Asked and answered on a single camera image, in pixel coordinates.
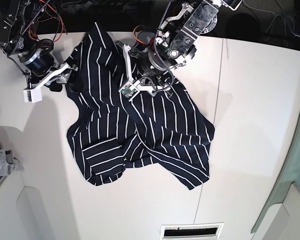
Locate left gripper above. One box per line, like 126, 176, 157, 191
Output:
116, 41, 174, 97

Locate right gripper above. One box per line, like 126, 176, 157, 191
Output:
18, 47, 78, 93

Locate navy white striped t-shirt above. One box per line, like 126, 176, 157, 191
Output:
66, 23, 215, 189

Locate white slotted vent box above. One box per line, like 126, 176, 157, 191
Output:
160, 222, 225, 240

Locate grey clothes pile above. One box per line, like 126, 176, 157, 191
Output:
0, 146, 24, 179

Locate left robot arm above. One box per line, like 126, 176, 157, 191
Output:
116, 0, 242, 101

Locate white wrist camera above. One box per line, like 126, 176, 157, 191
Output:
118, 80, 140, 102
23, 88, 43, 103

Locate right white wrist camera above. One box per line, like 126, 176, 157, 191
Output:
23, 88, 43, 103

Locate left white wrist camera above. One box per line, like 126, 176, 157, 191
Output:
118, 80, 140, 102

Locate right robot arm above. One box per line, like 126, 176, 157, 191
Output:
0, 0, 78, 92

